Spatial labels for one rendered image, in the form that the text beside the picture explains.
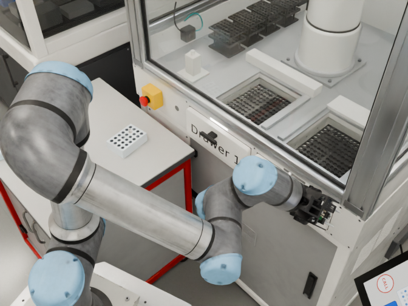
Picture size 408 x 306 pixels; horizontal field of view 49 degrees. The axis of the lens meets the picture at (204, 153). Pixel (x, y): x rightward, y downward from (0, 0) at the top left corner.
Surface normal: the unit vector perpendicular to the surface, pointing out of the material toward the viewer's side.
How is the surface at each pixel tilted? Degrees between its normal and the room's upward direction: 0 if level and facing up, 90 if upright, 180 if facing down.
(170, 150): 0
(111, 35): 90
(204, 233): 40
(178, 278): 0
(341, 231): 90
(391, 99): 90
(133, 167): 0
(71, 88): 51
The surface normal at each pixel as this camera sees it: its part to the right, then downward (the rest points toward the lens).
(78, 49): 0.69, 0.51
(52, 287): 0.00, -0.61
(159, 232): 0.19, 0.42
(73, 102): 0.88, -0.29
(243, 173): -0.65, -0.35
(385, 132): -0.73, 0.49
